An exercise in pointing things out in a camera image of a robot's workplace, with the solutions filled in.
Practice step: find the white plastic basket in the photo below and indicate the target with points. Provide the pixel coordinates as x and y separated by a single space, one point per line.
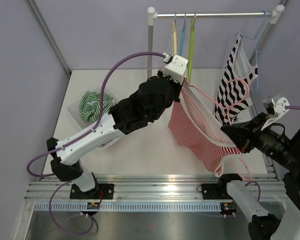
73 112

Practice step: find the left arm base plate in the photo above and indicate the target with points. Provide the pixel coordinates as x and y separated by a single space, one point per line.
105 191

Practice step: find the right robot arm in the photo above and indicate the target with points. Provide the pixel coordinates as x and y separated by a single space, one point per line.
274 144

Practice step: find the white slotted cable duct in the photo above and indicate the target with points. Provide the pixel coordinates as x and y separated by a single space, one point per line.
129 206

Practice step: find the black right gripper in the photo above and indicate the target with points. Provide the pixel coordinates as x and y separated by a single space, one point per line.
245 134

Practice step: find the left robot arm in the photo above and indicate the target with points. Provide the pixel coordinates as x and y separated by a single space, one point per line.
144 106

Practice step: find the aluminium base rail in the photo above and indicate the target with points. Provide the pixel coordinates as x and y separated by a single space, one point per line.
153 188

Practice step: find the metal clothes rack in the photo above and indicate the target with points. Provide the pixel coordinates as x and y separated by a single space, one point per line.
215 32

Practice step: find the green striped tank top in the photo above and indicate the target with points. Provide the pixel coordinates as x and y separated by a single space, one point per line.
90 106

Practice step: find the green hanger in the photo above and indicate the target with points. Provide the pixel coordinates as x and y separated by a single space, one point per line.
191 48

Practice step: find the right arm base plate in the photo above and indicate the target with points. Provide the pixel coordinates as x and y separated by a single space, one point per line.
212 191

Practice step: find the red striped tank top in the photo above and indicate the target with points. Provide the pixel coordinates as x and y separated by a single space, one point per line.
194 126

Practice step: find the black white striped tank top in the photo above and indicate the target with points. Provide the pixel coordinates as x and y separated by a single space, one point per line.
237 66

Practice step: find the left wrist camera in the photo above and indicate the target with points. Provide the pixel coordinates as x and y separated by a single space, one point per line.
176 67

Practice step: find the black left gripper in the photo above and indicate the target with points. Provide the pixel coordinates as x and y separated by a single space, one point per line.
176 85

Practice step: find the cream hanger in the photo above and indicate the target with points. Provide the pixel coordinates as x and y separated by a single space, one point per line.
174 36

